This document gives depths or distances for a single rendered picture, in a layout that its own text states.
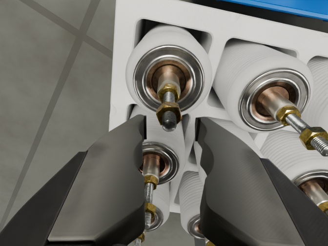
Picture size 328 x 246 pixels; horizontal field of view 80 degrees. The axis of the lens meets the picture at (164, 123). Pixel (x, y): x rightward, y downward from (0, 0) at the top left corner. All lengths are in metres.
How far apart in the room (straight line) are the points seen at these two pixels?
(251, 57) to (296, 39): 0.09
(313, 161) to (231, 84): 0.17
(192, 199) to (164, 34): 0.27
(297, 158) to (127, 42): 0.29
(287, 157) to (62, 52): 0.48
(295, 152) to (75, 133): 0.51
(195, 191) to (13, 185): 0.64
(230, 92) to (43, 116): 0.50
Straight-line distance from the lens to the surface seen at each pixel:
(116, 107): 0.31
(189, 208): 0.36
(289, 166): 0.34
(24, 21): 0.54
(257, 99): 0.24
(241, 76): 0.23
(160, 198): 0.34
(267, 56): 0.25
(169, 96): 0.16
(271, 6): 0.37
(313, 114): 0.31
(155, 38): 0.21
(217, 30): 0.28
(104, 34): 0.48
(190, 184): 0.39
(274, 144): 0.38
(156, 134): 0.25
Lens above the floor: 0.45
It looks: 60 degrees down
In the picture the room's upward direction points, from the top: 178 degrees counter-clockwise
